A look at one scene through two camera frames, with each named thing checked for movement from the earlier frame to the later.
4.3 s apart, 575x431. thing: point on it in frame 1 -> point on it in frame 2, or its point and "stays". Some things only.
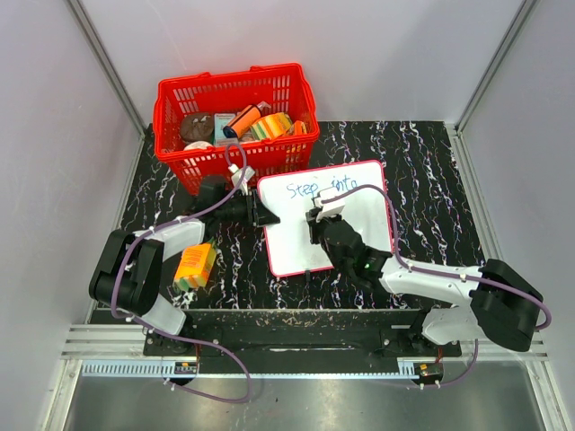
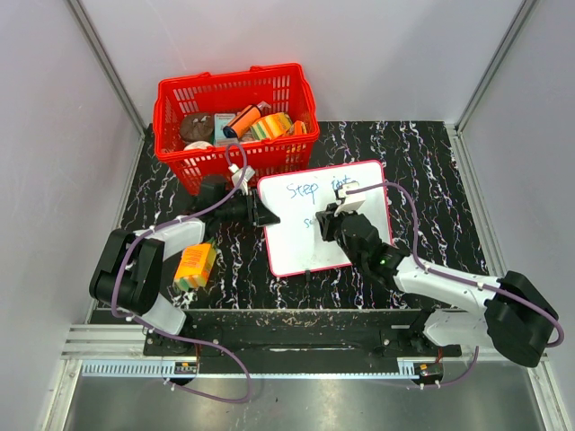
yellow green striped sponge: x=271 y=126 stays
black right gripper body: x=317 y=236 -> x=332 y=228
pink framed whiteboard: x=287 y=248 stays
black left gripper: x=257 y=215 stays
